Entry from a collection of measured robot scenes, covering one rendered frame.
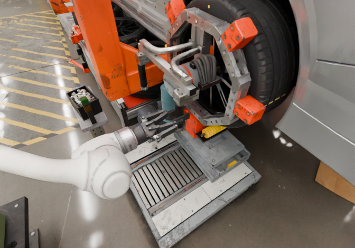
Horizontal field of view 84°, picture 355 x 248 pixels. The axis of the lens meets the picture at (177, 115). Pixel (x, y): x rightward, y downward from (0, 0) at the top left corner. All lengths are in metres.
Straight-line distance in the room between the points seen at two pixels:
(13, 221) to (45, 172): 0.86
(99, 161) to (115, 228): 0.99
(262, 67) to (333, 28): 0.23
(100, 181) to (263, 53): 0.67
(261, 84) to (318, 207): 1.15
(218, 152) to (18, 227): 1.20
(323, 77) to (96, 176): 0.72
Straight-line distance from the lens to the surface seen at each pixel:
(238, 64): 0.82
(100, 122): 1.39
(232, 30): 0.75
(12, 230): 1.41
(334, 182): 1.94
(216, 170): 1.44
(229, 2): 0.89
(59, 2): 3.10
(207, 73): 0.74
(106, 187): 0.53
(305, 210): 1.72
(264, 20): 0.88
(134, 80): 1.38
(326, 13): 0.75
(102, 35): 1.18
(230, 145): 1.51
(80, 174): 0.57
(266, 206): 1.62
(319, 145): 0.91
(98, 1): 1.14
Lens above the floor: 1.41
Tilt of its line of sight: 46 degrees down
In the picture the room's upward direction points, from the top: straight up
